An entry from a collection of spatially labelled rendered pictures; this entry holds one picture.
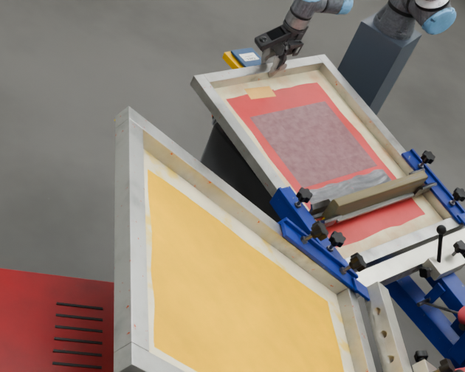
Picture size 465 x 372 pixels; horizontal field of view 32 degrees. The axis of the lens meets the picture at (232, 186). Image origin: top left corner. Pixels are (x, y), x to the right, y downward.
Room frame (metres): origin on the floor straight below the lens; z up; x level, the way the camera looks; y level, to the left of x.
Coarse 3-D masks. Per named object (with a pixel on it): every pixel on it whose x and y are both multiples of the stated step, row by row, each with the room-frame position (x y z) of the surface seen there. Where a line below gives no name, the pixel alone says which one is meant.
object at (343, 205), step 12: (396, 180) 2.02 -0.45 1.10; (408, 180) 2.04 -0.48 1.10; (420, 180) 2.08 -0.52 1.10; (360, 192) 1.89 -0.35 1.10; (372, 192) 1.91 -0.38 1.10; (384, 192) 1.94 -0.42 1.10; (396, 192) 2.01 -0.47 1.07; (408, 192) 2.07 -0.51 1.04; (336, 204) 1.80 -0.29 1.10; (348, 204) 1.83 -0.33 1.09; (360, 204) 1.88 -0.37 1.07; (372, 204) 1.94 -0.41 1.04; (324, 216) 1.80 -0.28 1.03
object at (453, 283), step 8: (432, 280) 1.75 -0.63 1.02; (440, 280) 1.74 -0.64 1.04; (448, 280) 1.74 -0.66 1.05; (456, 280) 1.76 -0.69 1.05; (448, 288) 1.72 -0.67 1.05; (456, 288) 1.73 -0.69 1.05; (464, 288) 1.75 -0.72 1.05; (440, 296) 1.72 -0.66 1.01; (448, 296) 1.71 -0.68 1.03; (456, 296) 1.70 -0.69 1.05; (464, 296) 1.72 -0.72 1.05; (448, 304) 1.70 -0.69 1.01; (456, 304) 1.69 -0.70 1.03; (464, 304) 1.69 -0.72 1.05
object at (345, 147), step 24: (288, 96) 2.29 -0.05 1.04; (312, 96) 2.36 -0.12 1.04; (312, 120) 2.23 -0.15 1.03; (336, 120) 2.29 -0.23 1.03; (336, 144) 2.18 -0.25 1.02; (360, 144) 2.24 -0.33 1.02; (336, 168) 2.07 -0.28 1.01; (360, 168) 2.12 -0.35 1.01; (384, 168) 2.18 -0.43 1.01; (384, 216) 1.97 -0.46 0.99; (408, 216) 2.02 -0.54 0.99
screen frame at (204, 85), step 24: (216, 72) 2.17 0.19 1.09; (240, 72) 2.23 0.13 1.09; (264, 72) 2.30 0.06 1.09; (288, 72) 2.39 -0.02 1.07; (336, 72) 2.50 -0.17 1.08; (216, 96) 2.07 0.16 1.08; (216, 120) 2.01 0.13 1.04; (240, 144) 1.93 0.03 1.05; (384, 144) 2.28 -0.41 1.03; (264, 168) 1.87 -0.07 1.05; (408, 168) 2.21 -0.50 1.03; (408, 240) 1.88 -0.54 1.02; (432, 240) 1.96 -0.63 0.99
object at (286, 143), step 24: (240, 96) 2.17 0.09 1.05; (264, 120) 2.12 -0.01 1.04; (288, 120) 2.17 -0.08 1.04; (264, 144) 2.01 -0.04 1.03; (288, 144) 2.07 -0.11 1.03; (312, 144) 2.12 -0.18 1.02; (288, 168) 1.96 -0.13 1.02; (312, 168) 2.01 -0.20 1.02; (360, 216) 1.92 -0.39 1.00; (360, 240) 1.82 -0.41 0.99
